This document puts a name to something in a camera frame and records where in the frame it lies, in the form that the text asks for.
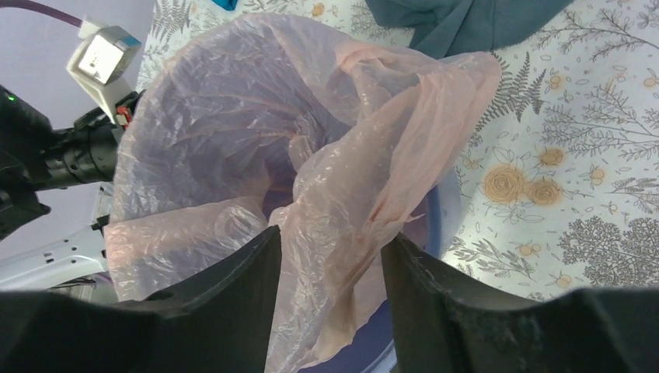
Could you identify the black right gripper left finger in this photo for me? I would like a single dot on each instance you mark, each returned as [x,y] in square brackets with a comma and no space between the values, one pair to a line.
[218,320]

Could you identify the pink plastic trash bag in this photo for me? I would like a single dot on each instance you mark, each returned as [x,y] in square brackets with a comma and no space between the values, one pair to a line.
[281,120]

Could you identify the floral tablecloth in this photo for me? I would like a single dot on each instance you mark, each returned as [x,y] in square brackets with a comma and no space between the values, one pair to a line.
[559,182]

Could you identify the grey-blue shirt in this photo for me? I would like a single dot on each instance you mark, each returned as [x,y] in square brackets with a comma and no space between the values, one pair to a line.
[444,28]

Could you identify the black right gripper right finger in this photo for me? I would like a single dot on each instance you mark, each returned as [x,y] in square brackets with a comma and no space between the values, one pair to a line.
[446,321]

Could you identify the blue plastic trash bin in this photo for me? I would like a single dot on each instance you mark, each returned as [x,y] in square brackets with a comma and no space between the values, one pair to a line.
[372,349]

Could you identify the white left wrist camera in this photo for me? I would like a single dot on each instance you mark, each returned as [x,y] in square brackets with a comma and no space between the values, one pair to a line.
[99,63]

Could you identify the teal cloth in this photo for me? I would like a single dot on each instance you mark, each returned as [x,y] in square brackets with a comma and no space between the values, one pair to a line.
[227,5]

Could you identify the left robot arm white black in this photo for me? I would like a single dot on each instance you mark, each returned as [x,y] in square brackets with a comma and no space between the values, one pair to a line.
[35,158]

